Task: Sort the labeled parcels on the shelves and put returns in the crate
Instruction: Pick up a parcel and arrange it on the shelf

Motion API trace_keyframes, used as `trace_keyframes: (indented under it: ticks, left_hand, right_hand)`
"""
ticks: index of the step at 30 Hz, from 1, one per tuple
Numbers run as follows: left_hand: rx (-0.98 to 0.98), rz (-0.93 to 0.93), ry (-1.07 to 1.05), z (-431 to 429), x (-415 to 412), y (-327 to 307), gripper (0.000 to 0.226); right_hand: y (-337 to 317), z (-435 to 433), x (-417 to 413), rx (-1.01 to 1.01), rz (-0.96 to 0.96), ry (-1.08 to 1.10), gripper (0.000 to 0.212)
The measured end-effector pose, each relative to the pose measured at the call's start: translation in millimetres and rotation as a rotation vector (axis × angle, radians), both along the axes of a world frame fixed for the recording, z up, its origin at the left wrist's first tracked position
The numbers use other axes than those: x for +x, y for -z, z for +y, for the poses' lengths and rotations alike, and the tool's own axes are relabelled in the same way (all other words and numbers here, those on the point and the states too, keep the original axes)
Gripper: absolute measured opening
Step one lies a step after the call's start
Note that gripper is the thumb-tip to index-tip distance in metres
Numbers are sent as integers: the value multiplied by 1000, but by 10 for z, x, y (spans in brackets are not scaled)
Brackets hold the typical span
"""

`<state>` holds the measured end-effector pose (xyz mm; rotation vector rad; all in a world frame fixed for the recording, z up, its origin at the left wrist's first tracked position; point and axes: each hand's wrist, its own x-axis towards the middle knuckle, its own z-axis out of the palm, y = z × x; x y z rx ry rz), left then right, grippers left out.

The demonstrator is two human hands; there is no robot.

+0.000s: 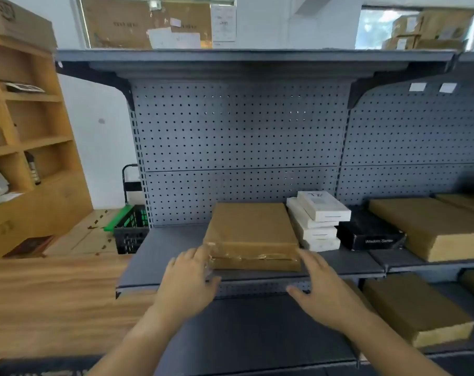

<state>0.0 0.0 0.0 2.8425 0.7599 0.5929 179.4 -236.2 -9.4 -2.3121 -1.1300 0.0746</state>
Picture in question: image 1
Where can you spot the person's left hand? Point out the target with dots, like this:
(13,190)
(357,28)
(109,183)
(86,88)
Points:
(186,285)

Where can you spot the person's right hand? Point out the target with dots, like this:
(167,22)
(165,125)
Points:
(331,301)

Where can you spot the small white box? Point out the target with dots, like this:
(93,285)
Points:
(319,233)
(297,215)
(323,245)

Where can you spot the black plastic basket green lid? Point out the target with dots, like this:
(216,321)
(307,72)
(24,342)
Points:
(131,234)

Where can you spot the black box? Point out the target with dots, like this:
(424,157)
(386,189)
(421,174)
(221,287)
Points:
(366,231)

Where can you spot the brown labelled parcel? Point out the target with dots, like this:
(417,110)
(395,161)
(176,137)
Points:
(252,227)

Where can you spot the white box with handwriting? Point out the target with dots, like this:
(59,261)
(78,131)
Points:
(323,205)

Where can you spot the grey metal pegboard shelf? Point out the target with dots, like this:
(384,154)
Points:
(240,133)

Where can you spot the person's left forearm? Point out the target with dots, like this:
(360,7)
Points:
(143,348)

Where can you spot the person's right forearm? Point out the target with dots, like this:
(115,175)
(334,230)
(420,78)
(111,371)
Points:
(389,352)

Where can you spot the flattened cardboard sheets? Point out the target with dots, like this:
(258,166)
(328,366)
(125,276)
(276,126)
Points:
(84,234)

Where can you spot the wooden desk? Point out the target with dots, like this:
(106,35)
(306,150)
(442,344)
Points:
(56,301)

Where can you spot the dark brown flat case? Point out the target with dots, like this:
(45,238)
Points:
(29,246)

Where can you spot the black bottle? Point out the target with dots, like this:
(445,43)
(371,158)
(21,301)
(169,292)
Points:
(33,168)

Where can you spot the white sticker label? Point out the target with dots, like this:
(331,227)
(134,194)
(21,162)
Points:
(448,88)
(418,87)

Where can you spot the white paper sheet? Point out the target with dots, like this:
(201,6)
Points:
(186,41)
(159,38)

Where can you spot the flat dark packet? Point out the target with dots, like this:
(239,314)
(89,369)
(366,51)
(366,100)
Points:
(21,87)

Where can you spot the white printed carton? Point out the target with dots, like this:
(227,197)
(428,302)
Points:
(223,23)

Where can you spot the small labelled cardboard carton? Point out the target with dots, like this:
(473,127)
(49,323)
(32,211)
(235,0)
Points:
(399,43)
(405,26)

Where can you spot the cardboard-covered window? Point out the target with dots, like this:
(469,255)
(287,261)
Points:
(119,23)

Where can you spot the cardboard boxes at window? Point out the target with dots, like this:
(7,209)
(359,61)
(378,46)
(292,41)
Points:
(372,29)

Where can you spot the large printed cardboard carton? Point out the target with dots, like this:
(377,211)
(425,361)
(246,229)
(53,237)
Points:
(21,23)

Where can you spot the wooden wall cabinet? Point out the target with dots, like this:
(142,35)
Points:
(56,207)

